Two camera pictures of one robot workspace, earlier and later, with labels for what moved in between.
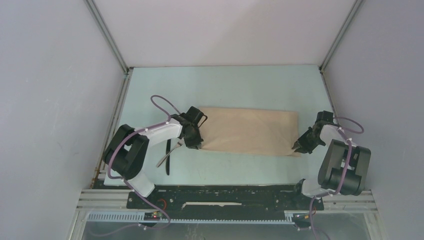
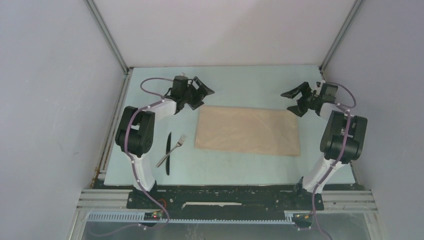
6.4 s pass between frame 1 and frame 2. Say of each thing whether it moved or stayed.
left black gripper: moved
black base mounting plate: stayed
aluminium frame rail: stayed
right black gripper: moved
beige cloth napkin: stayed
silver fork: stayed
